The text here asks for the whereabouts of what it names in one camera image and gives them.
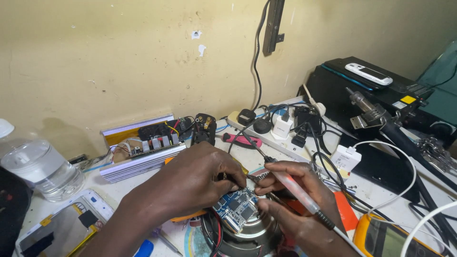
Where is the orange card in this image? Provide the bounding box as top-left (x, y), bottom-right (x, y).
top-left (286, 191), bottom-right (360, 233)

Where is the black hot-air gun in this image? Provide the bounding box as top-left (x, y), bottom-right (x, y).
top-left (345, 87), bottom-right (457, 194)

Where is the pink-handled screwdriver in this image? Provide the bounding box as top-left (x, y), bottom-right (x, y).
top-left (216, 132), bottom-right (263, 149)

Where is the yellow multimeter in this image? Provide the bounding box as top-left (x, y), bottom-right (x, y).
top-left (352, 213), bottom-right (451, 257)

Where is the thick white cable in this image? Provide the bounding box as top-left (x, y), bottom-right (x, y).
top-left (400, 200), bottom-right (457, 257)

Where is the metal chain bundle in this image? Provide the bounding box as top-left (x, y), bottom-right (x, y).
top-left (413, 137), bottom-right (457, 174)

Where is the person's right hand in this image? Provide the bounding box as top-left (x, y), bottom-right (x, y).
top-left (254, 161), bottom-right (345, 247)

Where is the black power adapter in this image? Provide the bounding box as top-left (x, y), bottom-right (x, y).
top-left (291, 106), bottom-right (323, 148)

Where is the clear plastic water bottle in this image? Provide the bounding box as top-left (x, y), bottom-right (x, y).
top-left (0, 139), bottom-right (86, 203)

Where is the white power strip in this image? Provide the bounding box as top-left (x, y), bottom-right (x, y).
top-left (227, 96), bottom-right (352, 180)

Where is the large white USB charger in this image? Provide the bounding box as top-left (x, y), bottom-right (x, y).
top-left (330, 144), bottom-right (362, 174)

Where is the person's left hand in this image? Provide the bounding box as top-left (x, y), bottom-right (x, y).
top-left (151, 141), bottom-right (248, 219)

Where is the white plug with cord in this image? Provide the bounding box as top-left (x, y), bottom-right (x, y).
top-left (303, 84), bottom-right (327, 117)

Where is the translucent-handled soldering iron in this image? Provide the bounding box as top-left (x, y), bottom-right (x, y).
top-left (263, 156), bottom-right (366, 257)

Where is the small clear-handled screwdriver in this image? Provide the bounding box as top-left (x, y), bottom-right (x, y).
top-left (151, 228), bottom-right (184, 257)

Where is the round metal speaker magnet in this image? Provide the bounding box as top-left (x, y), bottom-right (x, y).
top-left (200, 200), bottom-right (283, 257)

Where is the small white USB charger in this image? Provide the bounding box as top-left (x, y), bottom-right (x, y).
top-left (271, 114), bottom-right (294, 140)

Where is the white mobile phone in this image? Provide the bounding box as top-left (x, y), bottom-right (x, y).
top-left (344, 63), bottom-right (393, 86)

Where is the thin white charger cable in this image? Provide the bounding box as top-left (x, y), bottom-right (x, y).
top-left (351, 140), bottom-right (417, 215)

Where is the round black adapter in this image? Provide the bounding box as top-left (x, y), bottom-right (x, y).
top-left (253, 118), bottom-right (273, 135)

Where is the aluminium-cased inverter circuit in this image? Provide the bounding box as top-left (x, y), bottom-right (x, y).
top-left (99, 114), bottom-right (195, 183)

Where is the black square plug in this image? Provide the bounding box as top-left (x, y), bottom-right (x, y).
top-left (237, 109), bottom-right (257, 126)

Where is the flat black box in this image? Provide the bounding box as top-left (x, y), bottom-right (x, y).
top-left (338, 133), bottom-right (421, 203)

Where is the blue plastic tool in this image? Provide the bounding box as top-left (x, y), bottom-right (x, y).
top-left (134, 239), bottom-right (154, 257)

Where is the white bottle cap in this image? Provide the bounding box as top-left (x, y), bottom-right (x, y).
top-left (0, 119), bottom-right (15, 138)

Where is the black wall bracket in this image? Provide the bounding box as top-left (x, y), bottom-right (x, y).
top-left (262, 0), bottom-right (286, 56)

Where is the opened white tablet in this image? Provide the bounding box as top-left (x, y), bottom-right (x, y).
top-left (14, 189), bottom-right (115, 257)

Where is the black fan module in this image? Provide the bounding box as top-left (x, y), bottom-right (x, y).
top-left (191, 113), bottom-right (218, 147)

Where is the blue circuit board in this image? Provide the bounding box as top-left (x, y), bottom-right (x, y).
top-left (212, 187), bottom-right (259, 234)

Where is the black tablet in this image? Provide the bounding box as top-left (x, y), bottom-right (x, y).
top-left (320, 58), bottom-right (394, 92)

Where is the black wall cable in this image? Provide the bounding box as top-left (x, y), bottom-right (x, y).
top-left (251, 0), bottom-right (272, 112)

